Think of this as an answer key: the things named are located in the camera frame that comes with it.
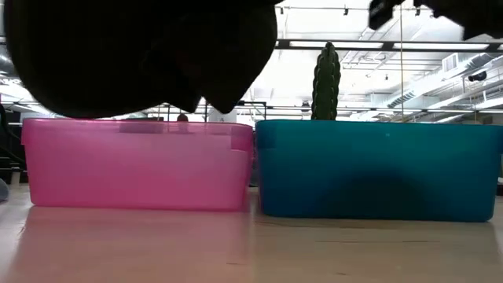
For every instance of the person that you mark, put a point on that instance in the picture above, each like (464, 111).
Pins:
(182, 117)

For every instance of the grey rounded object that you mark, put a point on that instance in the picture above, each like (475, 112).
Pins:
(3, 190)

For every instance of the teal translucent plastic bin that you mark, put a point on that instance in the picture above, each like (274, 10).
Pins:
(452, 165)

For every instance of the pink translucent plastic bin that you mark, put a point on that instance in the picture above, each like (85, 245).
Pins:
(133, 169)

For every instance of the black aluminium rig frame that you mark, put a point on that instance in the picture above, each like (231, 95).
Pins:
(385, 44)

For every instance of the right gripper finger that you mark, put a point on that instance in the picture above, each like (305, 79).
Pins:
(383, 13)

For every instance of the tall green cactus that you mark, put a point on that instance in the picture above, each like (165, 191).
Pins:
(326, 86)

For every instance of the black round ceiling fixture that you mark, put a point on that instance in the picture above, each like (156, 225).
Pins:
(477, 76)

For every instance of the black background stand frame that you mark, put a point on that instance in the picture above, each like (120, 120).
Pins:
(255, 103)

